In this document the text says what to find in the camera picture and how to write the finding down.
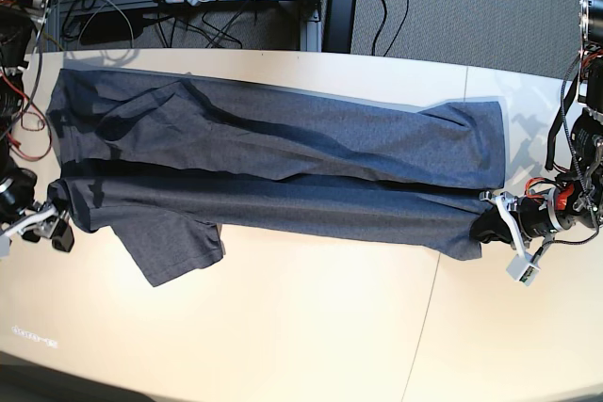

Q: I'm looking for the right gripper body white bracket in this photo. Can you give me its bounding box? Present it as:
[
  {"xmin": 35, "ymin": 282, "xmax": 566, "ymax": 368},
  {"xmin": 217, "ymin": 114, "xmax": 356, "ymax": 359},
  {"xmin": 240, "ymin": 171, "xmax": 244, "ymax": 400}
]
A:
[{"xmin": 1, "ymin": 202, "xmax": 66, "ymax": 258}]

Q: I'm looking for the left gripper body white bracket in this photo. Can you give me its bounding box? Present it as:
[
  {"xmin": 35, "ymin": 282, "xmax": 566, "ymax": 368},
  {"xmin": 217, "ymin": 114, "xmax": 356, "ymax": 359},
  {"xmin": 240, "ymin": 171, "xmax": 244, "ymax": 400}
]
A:
[{"xmin": 479, "ymin": 190, "xmax": 537, "ymax": 265}]

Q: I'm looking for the blue-grey T-shirt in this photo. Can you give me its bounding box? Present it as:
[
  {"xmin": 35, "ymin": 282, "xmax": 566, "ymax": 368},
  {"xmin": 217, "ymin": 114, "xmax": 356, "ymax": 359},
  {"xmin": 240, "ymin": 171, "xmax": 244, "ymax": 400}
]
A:
[{"xmin": 47, "ymin": 69, "xmax": 506, "ymax": 286}]

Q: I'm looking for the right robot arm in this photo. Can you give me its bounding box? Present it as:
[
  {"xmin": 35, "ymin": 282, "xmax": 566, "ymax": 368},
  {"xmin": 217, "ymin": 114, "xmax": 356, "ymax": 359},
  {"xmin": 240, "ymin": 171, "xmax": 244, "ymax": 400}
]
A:
[{"xmin": 1, "ymin": 0, "xmax": 74, "ymax": 257}]

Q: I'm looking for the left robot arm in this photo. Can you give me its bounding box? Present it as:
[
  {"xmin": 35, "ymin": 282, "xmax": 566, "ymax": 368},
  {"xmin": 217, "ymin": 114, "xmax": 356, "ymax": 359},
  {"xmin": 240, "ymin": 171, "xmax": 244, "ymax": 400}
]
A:
[{"xmin": 470, "ymin": 0, "xmax": 602, "ymax": 285}]

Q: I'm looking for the black power adapter brick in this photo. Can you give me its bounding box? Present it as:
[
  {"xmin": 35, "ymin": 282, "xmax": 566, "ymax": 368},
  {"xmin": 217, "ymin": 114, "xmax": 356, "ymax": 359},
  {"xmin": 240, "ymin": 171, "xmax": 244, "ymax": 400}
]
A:
[{"xmin": 322, "ymin": 0, "xmax": 356, "ymax": 54}]

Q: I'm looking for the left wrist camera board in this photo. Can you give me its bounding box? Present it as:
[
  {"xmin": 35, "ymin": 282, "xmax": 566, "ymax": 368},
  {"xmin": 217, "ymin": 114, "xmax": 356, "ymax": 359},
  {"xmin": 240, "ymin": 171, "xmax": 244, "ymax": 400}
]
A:
[{"xmin": 506, "ymin": 255, "xmax": 540, "ymax": 286}]

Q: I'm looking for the aluminium table frame post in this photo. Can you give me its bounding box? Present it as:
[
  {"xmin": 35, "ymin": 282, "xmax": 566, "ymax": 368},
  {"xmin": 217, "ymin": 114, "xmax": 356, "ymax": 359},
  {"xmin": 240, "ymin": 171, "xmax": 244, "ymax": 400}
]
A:
[{"xmin": 298, "ymin": 0, "xmax": 323, "ymax": 52}]

